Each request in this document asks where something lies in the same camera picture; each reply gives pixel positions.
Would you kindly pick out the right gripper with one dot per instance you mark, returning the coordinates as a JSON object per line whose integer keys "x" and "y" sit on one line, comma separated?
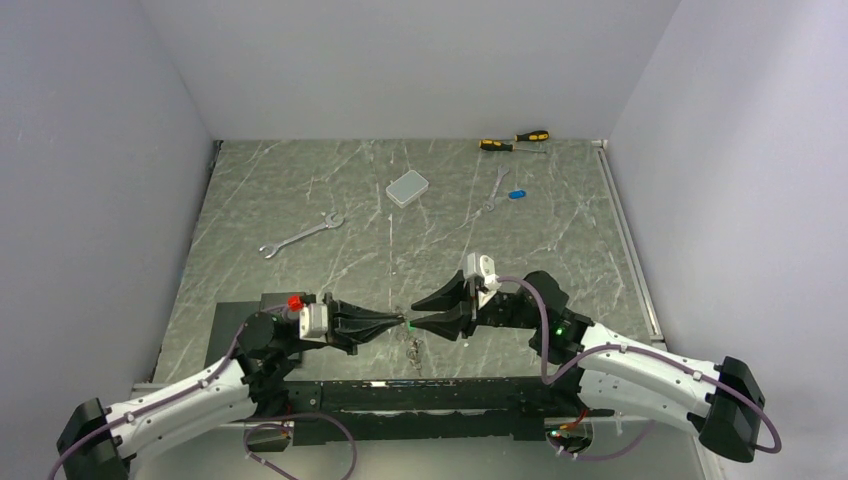
{"x": 450, "y": 324}

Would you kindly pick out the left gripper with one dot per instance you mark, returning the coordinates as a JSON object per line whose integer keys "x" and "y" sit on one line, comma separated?
{"x": 349, "y": 323}

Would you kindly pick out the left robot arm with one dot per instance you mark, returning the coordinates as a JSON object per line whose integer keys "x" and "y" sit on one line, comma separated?
{"x": 248, "y": 383}

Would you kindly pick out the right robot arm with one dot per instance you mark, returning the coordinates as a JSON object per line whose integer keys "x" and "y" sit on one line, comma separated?
{"x": 596, "y": 368}

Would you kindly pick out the large silver wrench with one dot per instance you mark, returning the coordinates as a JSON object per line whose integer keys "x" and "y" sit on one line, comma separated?
{"x": 331, "y": 221}

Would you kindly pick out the clear plastic box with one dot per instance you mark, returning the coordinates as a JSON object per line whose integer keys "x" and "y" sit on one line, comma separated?
{"x": 407, "y": 188}

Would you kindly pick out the small silver wrench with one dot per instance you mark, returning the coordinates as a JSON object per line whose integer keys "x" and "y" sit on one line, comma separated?
{"x": 490, "y": 203}

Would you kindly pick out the lower yellow black screwdriver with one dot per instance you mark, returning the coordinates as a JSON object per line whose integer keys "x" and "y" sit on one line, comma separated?
{"x": 499, "y": 146}

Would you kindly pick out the yellow black screwdriver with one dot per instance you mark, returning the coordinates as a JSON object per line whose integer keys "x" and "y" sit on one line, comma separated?
{"x": 533, "y": 136}
{"x": 499, "y": 146}

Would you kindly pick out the upper yellow black screwdriver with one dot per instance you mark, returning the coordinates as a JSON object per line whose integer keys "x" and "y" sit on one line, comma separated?
{"x": 533, "y": 136}

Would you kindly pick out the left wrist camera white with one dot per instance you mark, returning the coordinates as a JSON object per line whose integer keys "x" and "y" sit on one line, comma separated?
{"x": 309, "y": 316}

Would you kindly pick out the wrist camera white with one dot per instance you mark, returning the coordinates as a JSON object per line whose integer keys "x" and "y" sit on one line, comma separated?
{"x": 309, "y": 316}
{"x": 479, "y": 270}

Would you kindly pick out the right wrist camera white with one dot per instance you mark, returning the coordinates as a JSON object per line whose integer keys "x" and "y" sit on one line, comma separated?
{"x": 479, "y": 270}

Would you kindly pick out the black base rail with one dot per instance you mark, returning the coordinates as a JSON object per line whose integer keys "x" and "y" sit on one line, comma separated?
{"x": 520, "y": 408}

